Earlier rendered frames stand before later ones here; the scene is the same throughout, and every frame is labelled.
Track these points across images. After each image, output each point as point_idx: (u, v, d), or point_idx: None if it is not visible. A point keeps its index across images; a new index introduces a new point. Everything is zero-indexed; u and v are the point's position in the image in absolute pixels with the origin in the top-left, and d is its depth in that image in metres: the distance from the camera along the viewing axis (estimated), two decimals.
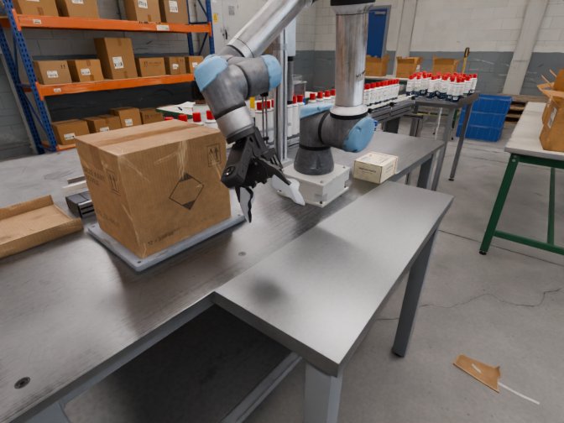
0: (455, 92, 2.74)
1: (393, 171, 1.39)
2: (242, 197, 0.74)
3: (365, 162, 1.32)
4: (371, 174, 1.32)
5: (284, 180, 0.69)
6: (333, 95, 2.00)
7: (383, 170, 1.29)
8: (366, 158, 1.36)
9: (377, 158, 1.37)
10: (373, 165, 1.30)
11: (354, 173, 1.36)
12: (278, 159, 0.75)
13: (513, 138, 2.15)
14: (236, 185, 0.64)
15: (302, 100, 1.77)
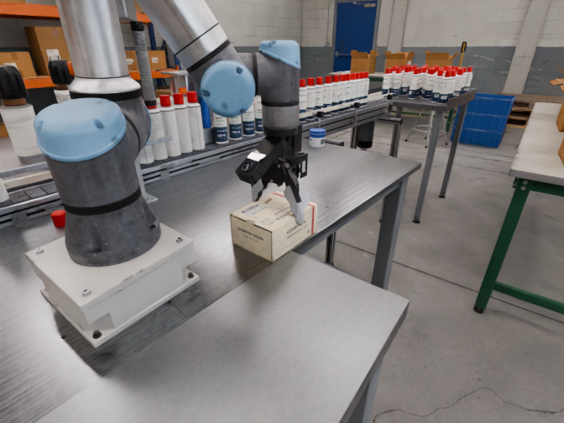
0: (442, 90, 2.10)
1: (308, 231, 0.75)
2: (255, 185, 0.73)
3: (247, 219, 0.68)
4: (257, 242, 0.68)
5: (296, 196, 0.67)
6: None
7: (277, 237, 0.66)
8: (255, 208, 0.73)
9: (277, 206, 0.74)
10: (257, 227, 0.66)
11: (232, 236, 0.73)
12: (305, 165, 0.72)
13: (521, 153, 1.52)
14: (247, 182, 0.63)
15: (195, 99, 1.14)
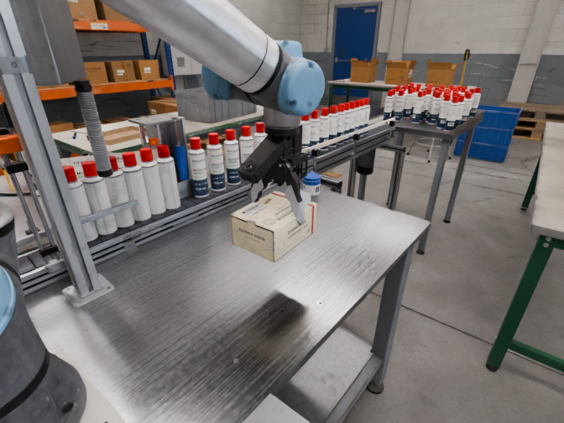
0: (450, 116, 1.94)
1: (308, 230, 0.76)
2: (255, 185, 0.73)
3: (248, 220, 0.68)
4: (258, 242, 0.68)
5: (297, 196, 0.67)
6: (244, 135, 1.20)
7: (279, 237, 0.66)
8: (255, 209, 0.73)
9: (277, 206, 0.74)
10: (258, 227, 0.66)
11: (233, 237, 0.73)
12: (305, 165, 0.72)
13: (540, 199, 1.35)
14: (249, 181, 0.63)
15: (168, 154, 0.97)
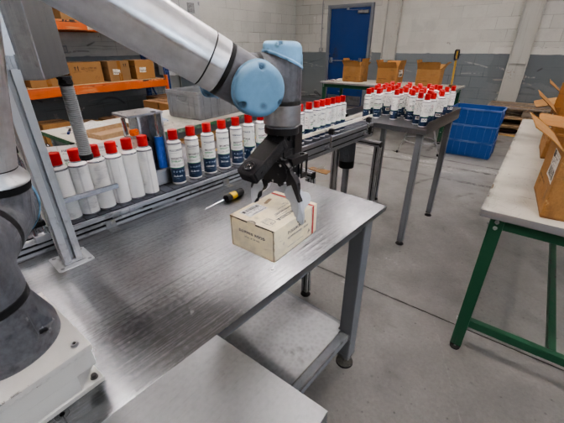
0: (423, 112, 2.05)
1: (308, 230, 0.76)
2: (255, 185, 0.73)
3: (248, 220, 0.68)
4: (258, 242, 0.68)
5: (297, 196, 0.67)
6: (220, 128, 1.31)
7: (279, 237, 0.66)
8: (255, 209, 0.73)
9: (277, 206, 0.74)
10: (258, 227, 0.66)
11: (233, 237, 0.73)
12: (305, 165, 0.72)
13: (495, 187, 1.47)
14: (249, 181, 0.63)
15: (146, 143, 1.09)
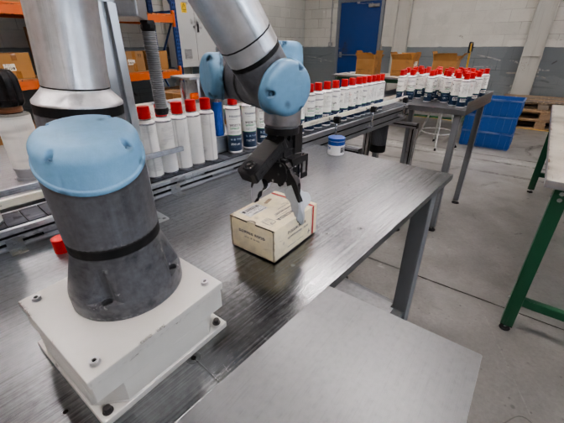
0: (462, 92, 2.01)
1: (308, 230, 0.76)
2: (255, 185, 0.73)
3: (248, 220, 0.68)
4: (258, 242, 0.68)
5: (297, 196, 0.67)
6: None
7: (279, 237, 0.66)
8: (255, 209, 0.73)
9: (277, 206, 0.74)
10: (258, 227, 0.66)
11: (232, 237, 0.73)
12: (305, 165, 0.72)
13: (553, 161, 1.42)
14: (249, 181, 0.63)
15: (209, 106, 1.04)
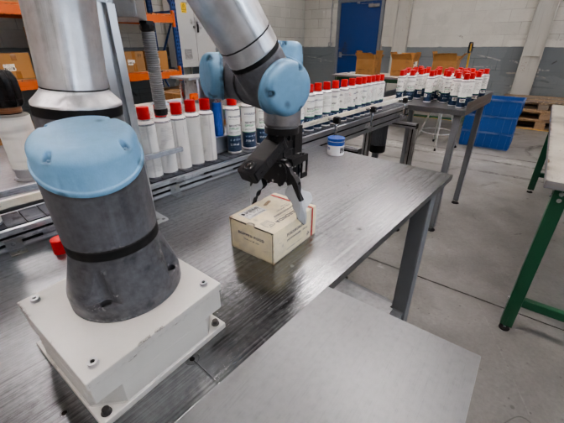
0: (462, 92, 2.01)
1: (307, 232, 0.76)
2: (254, 184, 0.73)
3: (247, 222, 0.68)
4: (258, 244, 0.68)
5: (298, 195, 0.67)
6: None
7: (278, 240, 0.66)
8: (254, 211, 0.73)
9: (276, 209, 0.74)
10: (258, 230, 0.66)
11: (232, 238, 0.73)
12: (305, 165, 0.72)
13: (552, 162, 1.42)
14: (249, 181, 0.63)
15: (208, 106, 1.04)
